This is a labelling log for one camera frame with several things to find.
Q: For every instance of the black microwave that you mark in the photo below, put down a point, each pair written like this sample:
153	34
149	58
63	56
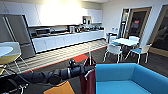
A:
42	32

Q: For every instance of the white chair blue seat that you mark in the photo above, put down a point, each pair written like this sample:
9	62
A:
134	38
141	50
113	38
113	49

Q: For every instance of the pale chair seat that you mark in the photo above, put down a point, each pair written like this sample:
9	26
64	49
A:
15	46

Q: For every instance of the coffee machine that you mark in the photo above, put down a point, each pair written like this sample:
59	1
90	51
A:
71	29

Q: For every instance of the blue sofa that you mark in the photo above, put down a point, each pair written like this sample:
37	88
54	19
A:
133	76

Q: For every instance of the blue white bin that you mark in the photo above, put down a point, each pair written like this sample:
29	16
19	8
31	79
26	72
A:
107	36

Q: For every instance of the red white jacket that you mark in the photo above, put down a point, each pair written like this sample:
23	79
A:
88	85

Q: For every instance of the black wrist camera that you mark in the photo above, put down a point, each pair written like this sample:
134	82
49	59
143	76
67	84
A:
72	63

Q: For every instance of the white tall shelf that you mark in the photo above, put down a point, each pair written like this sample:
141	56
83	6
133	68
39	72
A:
124	21

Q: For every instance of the wooden glass door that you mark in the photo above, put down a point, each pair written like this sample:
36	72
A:
161	30
138	23

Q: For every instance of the white round object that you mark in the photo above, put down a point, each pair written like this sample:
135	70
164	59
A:
5	51

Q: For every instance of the white square table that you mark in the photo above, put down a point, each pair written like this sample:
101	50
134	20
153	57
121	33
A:
125	41

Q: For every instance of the steel fridge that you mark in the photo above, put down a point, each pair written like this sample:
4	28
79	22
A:
18	33

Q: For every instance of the white wall kitchen cabinets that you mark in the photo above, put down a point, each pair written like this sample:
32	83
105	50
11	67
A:
50	13

